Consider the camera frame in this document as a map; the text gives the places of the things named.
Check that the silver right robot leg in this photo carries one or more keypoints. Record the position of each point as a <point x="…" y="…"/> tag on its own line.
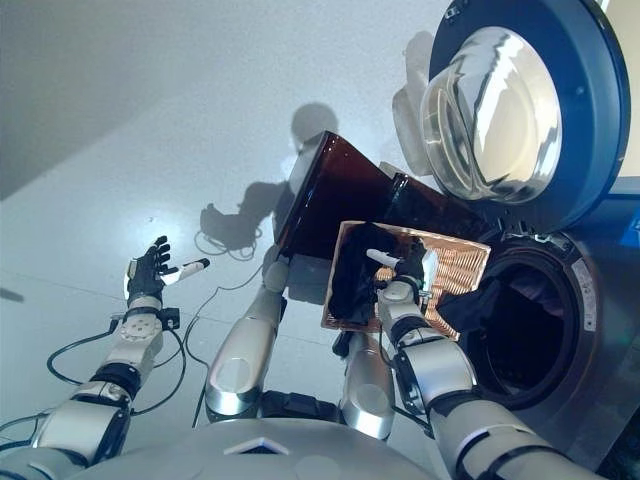
<point x="367" y="390"/>

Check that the grey drum washing machine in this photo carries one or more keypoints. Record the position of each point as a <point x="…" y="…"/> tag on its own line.
<point x="600" y="310"/>

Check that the brown acrylic stool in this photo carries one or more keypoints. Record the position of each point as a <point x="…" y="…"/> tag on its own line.
<point x="340" y="200"/>

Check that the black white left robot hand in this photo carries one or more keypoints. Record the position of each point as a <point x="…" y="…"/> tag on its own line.
<point x="145" y="277"/>

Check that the white counter cabinet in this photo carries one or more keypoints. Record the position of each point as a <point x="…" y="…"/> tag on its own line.
<point x="631" y="100"/>

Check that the grey robot torso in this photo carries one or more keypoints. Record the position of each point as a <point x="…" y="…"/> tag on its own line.
<point x="260" y="455"/>

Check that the silver left robot leg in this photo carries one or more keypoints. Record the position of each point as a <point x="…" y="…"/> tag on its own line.
<point x="245" y="360"/>

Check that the silver robot leg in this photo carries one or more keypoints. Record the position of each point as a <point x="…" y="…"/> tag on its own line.
<point x="367" y="390"/>
<point x="245" y="360"/>

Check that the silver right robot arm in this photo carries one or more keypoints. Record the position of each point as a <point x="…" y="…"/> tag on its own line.
<point x="440" y="370"/>

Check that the wicker laundry basket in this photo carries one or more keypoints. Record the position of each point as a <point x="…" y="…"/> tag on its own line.
<point x="460" y="270"/>

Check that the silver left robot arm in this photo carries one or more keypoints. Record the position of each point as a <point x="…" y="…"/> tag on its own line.
<point x="90" y="425"/>

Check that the round washing machine door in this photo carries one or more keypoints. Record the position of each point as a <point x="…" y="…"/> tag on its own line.
<point x="590" y="100"/>

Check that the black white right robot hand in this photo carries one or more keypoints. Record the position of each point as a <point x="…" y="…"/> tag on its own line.
<point x="415" y="265"/>

